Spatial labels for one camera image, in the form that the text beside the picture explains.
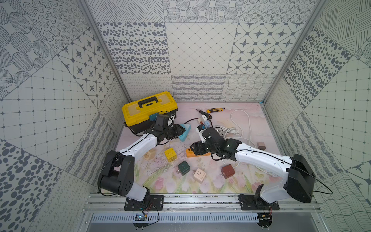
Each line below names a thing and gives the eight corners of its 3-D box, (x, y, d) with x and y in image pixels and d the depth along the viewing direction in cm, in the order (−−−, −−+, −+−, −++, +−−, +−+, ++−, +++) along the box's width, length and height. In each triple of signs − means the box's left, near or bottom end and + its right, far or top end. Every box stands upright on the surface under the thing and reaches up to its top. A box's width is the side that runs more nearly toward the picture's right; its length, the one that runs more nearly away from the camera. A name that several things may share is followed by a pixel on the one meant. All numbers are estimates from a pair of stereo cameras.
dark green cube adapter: (180, 178, 84) (180, 175, 80) (175, 170, 87) (174, 167, 83) (190, 170, 87) (190, 167, 83) (185, 163, 90) (185, 159, 85)
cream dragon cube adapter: (146, 159, 91) (143, 155, 86) (153, 152, 94) (151, 147, 89) (149, 163, 90) (146, 158, 84) (157, 155, 93) (155, 150, 88)
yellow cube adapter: (169, 164, 90) (168, 160, 85) (165, 155, 93) (163, 151, 88) (178, 159, 92) (177, 155, 87) (173, 150, 95) (172, 146, 91)
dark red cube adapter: (225, 179, 83) (227, 176, 80) (220, 170, 87) (222, 167, 83) (234, 175, 85) (236, 172, 81) (229, 166, 88) (230, 163, 84)
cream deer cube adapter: (192, 177, 84) (192, 175, 80) (197, 170, 86) (198, 167, 82) (200, 184, 81) (201, 181, 77) (205, 176, 84) (206, 173, 80)
